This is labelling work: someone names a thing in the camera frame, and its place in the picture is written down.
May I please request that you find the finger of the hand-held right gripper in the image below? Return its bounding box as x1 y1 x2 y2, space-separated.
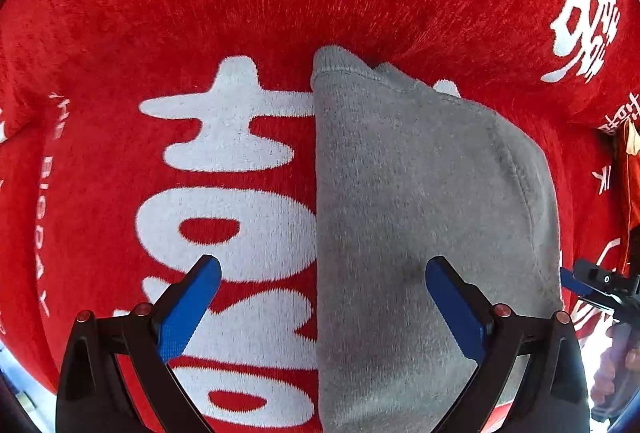
559 259 618 314

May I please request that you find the person's right hand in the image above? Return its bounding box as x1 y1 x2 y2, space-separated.
590 325 632 420

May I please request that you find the red pillow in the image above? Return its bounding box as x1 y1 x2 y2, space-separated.
612 118 640 279

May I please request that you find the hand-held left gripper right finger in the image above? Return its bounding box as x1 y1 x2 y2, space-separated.
425 256 591 433

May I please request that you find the grey sweater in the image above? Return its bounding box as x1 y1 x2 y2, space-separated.
310 44 566 433

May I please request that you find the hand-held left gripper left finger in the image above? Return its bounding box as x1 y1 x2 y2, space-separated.
56 254 222 433

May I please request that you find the red printed blanket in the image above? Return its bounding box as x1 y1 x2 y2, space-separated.
0 0 640 433

